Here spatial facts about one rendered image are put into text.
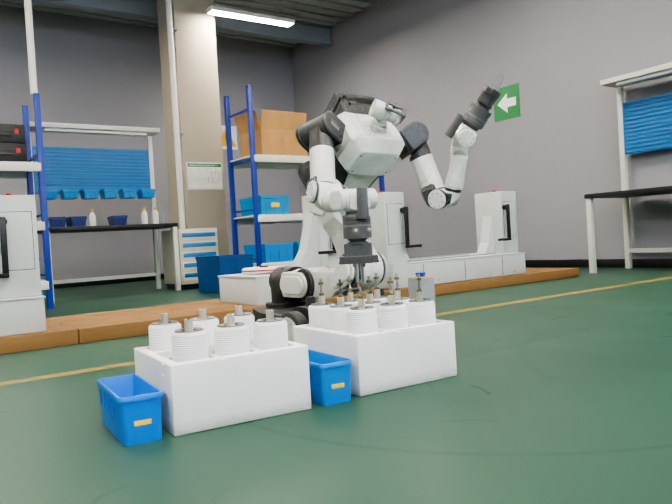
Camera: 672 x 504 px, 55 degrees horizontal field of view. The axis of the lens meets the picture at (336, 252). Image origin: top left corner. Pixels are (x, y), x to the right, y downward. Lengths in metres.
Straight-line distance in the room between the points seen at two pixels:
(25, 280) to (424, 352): 2.35
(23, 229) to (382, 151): 2.07
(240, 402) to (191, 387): 0.14
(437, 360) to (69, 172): 6.25
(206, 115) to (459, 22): 3.49
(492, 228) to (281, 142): 2.82
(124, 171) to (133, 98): 2.96
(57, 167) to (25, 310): 4.29
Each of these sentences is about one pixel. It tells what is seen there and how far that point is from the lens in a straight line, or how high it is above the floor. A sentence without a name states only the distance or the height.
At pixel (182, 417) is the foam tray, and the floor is 0.05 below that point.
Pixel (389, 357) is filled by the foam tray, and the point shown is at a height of 0.10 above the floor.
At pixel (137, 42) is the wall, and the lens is 11.10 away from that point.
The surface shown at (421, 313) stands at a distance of 2.13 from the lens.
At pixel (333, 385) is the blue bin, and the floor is 0.06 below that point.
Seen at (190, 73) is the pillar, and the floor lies 2.69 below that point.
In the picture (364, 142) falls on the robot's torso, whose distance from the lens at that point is 2.43.
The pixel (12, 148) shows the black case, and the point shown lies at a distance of 6.49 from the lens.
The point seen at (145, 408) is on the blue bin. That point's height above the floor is 0.08.
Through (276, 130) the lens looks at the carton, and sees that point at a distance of 7.49.
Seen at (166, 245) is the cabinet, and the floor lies 0.52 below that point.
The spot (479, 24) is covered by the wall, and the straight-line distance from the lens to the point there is 8.83.
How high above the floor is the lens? 0.47
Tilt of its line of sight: 1 degrees down
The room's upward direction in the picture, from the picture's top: 3 degrees counter-clockwise
